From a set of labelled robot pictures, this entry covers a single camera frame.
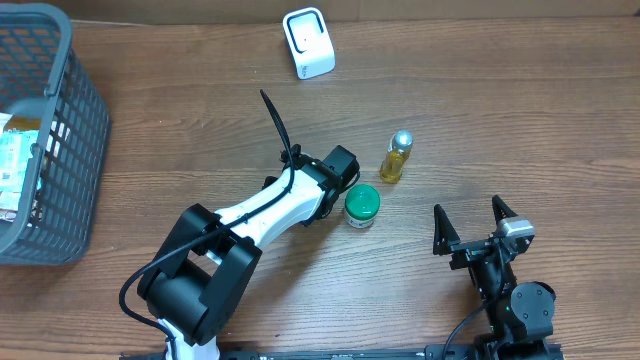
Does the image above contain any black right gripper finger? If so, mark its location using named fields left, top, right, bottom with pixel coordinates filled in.
left=433, top=204, right=460, bottom=256
left=492, top=195, right=518, bottom=224

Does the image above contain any green lid white jar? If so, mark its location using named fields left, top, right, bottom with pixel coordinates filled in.
left=345, top=184, right=381, bottom=229

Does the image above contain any yellow dish soap bottle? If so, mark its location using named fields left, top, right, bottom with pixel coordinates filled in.
left=379, top=129, right=413, bottom=184

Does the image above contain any brown mushroom snack bag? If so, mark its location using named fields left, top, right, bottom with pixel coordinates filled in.
left=1, top=113, right=41, bottom=222

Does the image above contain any teal snack packet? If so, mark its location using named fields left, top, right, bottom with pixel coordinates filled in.
left=1, top=130, right=38, bottom=211

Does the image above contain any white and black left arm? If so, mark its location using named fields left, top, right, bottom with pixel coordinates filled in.
left=137, top=147, right=359, bottom=359

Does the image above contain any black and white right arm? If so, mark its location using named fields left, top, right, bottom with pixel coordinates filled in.
left=430, top=195, right=564, bottom=359

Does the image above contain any white barcode scanner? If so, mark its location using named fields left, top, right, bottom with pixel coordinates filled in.
left=282, top=7, right=336, bottom=80

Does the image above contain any grey plastic shopping basket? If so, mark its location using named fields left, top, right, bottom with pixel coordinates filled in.
left=1, top=3, right=112, bottom=265

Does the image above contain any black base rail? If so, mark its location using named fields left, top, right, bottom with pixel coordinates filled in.
left=119, top=345, right=567, bottom=360

